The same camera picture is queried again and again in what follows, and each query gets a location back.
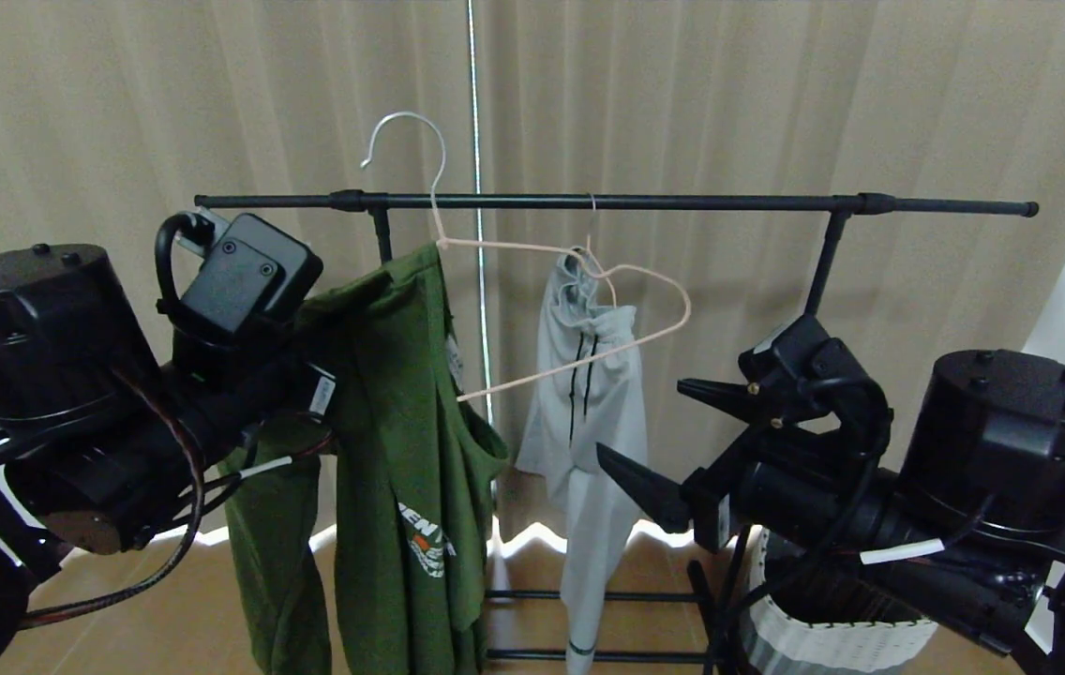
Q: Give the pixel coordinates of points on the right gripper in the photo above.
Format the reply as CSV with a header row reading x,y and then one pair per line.
x,y
776,497

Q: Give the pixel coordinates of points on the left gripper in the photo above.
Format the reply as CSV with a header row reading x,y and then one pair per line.
x,y
251,403

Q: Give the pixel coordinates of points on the pale grey shorts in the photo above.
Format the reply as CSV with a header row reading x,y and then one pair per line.
x,y
589,441

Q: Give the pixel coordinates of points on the green garment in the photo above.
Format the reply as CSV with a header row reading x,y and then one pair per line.
x,y
401,422

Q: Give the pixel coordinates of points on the pink clothes hanger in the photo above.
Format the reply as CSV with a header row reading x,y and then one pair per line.
x,y
514,246
609,286

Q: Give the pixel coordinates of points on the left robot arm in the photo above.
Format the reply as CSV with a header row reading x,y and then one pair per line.
x,y
36,328

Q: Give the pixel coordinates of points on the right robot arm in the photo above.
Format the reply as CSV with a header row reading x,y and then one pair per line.
x,y
1011,441

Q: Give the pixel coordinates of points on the black clothes rack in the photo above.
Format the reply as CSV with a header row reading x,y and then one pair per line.
x,y
682,202

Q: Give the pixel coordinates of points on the white laundry basket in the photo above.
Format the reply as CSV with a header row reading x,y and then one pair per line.
x,y
832,647

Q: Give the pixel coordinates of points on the beige curtain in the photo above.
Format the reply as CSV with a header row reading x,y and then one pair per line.
x,y
120,94

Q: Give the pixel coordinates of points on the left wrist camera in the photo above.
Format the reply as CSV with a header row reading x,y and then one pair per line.
x,y
242,277

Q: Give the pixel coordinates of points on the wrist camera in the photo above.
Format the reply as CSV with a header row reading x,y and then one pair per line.
x,y
814,366
242,277

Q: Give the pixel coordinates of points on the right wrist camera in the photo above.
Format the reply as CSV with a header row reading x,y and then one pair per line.
x,y
814,366

